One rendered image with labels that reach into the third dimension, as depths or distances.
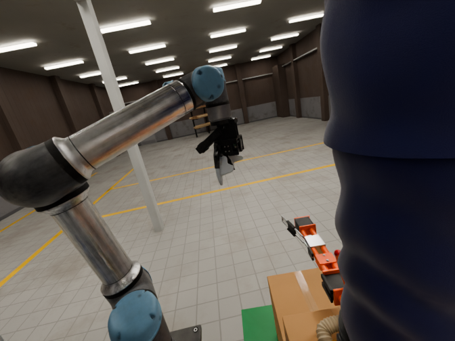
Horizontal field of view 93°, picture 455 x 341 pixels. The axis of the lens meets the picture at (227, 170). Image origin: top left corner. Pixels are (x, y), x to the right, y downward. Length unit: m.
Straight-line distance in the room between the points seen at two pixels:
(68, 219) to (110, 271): 0.18
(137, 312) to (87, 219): 0.25
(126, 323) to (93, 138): 0.42
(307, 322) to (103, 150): 0.81
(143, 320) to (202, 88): 0.54
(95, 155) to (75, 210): 0.20
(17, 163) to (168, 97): 0.28
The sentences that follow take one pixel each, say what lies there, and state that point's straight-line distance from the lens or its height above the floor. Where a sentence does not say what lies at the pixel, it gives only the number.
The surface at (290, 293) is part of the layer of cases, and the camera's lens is 1.54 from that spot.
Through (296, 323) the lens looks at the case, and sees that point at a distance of 0.92.
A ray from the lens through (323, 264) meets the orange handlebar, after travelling 0.90.
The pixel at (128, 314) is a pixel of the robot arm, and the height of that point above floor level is 1.26.
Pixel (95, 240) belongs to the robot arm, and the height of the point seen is 1.43.
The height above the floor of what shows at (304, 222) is 1.10.
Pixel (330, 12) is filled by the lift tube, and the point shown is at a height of 1.76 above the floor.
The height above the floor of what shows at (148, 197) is 0.59.
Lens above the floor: 1.69
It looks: 17 degrees down
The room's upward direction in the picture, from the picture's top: 12 degrees counter-clockwise
